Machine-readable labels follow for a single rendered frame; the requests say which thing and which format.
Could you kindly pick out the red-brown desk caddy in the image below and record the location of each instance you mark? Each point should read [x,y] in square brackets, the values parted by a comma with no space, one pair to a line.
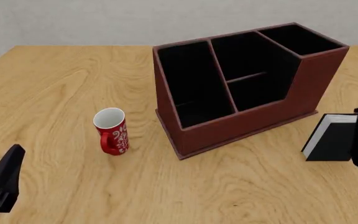
[247,130]

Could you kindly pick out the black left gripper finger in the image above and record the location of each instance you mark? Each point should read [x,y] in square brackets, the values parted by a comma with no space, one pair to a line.
[8,170]

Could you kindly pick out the black book with white pages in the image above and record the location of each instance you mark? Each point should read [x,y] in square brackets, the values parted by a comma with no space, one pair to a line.
[331,142]

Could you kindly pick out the red mug with white pattern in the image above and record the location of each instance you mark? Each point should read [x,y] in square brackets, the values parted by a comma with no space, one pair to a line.
[120,137]

